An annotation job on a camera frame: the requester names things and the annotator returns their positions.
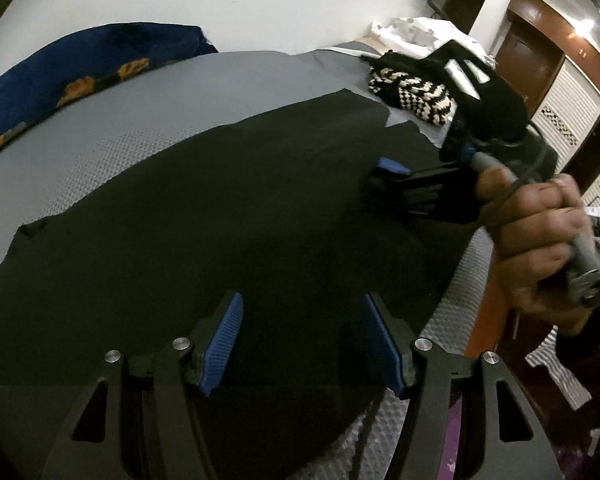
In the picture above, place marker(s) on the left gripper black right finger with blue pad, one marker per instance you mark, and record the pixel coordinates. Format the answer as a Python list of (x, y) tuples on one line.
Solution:
[(445, 399)]

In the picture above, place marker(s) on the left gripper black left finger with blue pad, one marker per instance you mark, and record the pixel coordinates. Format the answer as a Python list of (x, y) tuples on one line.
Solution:
[(170, 399)]

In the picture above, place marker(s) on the black denim pants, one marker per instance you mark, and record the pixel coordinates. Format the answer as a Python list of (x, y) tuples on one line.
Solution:
[(301, 210)]

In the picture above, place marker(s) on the person's right hand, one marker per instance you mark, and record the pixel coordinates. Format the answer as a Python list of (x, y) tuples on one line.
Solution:
[(532, 232)]

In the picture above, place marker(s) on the black white zigzag cloth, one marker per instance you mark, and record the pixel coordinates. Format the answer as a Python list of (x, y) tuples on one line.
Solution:
[(399, 82)]

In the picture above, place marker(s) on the brown white wardrobe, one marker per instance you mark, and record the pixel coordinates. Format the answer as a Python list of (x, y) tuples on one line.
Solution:
[(557, 73)]

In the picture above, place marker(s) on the white crumpled cloth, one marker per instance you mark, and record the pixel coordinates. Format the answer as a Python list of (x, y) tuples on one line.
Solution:
[(418, 37)]

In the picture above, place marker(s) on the grey white striped cloth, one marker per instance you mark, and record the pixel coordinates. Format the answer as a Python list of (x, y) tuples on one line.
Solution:
[(545, 355)]

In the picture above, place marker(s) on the purple floral cloth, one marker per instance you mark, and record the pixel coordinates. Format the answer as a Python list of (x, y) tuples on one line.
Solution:
[(573, 435)]

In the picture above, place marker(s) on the blue orange patterned blanket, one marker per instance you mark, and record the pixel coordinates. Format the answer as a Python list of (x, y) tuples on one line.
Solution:
[(86, 62)]

